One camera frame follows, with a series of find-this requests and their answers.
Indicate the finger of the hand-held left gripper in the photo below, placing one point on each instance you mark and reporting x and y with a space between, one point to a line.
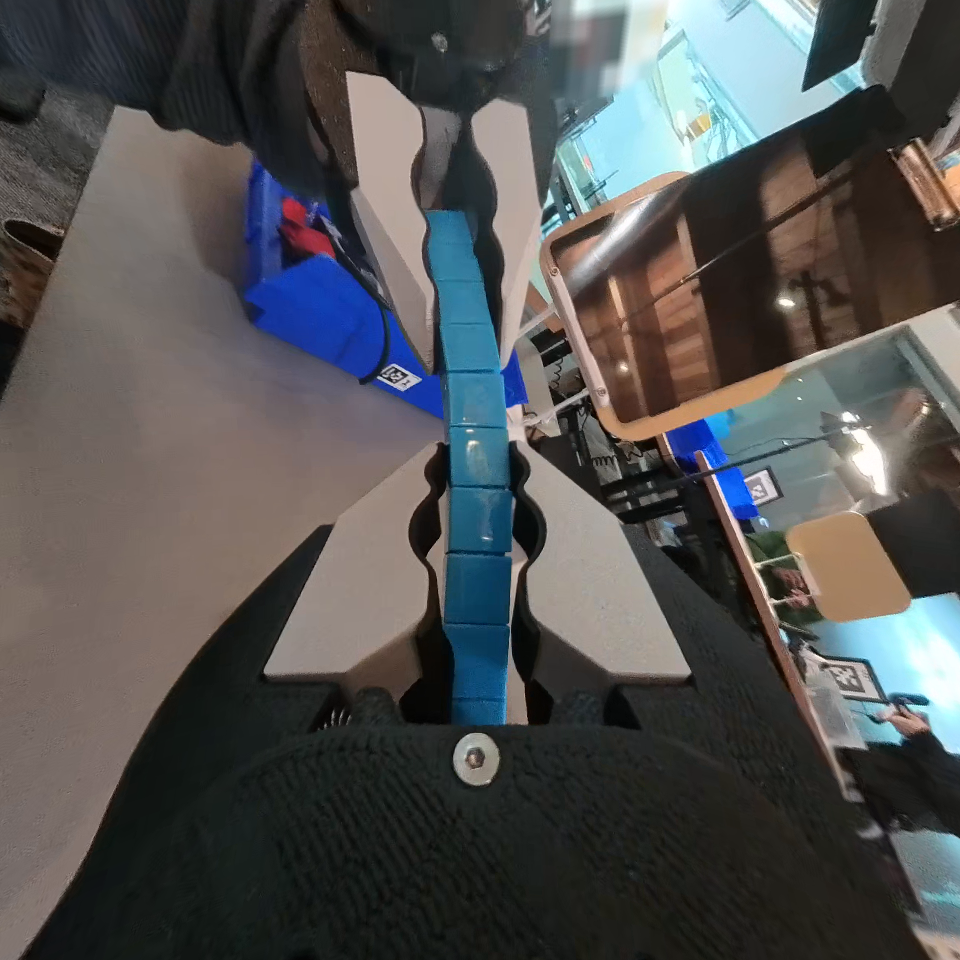
382 165
517 187

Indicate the brown floor box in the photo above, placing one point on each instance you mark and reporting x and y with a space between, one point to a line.
30 277

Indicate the red block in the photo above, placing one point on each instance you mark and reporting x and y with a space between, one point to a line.
300 217

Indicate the black white tag sign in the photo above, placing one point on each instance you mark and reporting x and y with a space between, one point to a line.
851 679

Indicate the person's left forearm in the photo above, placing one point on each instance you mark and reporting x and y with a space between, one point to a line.
225 75

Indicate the blue background bin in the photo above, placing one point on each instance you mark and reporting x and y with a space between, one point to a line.
705 442

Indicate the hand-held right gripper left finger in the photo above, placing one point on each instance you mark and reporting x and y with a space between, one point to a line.
352 600

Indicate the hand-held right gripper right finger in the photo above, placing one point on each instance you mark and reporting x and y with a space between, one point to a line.
600 600

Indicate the blue linked cubes stick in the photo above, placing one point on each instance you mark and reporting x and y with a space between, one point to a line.
476 420

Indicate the tan backed screen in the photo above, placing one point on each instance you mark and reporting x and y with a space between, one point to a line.
847 566

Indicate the tan framed glossy screen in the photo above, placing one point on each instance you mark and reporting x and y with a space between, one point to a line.
750 262

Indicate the blue plastic bin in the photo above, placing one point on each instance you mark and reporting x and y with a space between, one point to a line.
315 300

